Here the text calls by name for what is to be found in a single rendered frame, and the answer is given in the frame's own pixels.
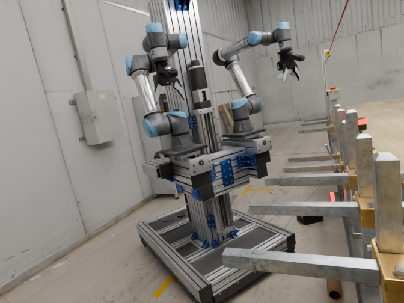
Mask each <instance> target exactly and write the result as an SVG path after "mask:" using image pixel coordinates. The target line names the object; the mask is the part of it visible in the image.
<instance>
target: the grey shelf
mask: <svg viewBox="0 0 404 303"><path fill-rule="evenodd" d="M164 99H167V97H166V93H165V91H161V92H160V96H159V98H158V102H157V106H158V109H159V110H160V111H161V109H160V108H162V107H164V104H163V100H164ZM132 102H133V107H134V110H135V115H136V120H137V123H138V129H139V133H140V137H141V142H142V146H143V150H144V155H145V159H146V161H150V160H152V159H154V152H156V151H159V150H162V147H161V142H160V138H159V137H154V138H150V137H148V136H147V134H146V133H145V131H144V128H143V125H142V120H143V119H144V116H145V112H144V109H143V107H142V103H141V99H140V97H139V96H136V97H132ZM150 181H151V186H152V190H153V195H154V198H157V197H158V196H156V194H174V195H175V199H179V196H178V192H177V189H176V184H175V183H174V182H171V181H169V180H167V179H166V178H164V179H160V178H158V179H156V178H154V177H151V176H150Z"/></svg>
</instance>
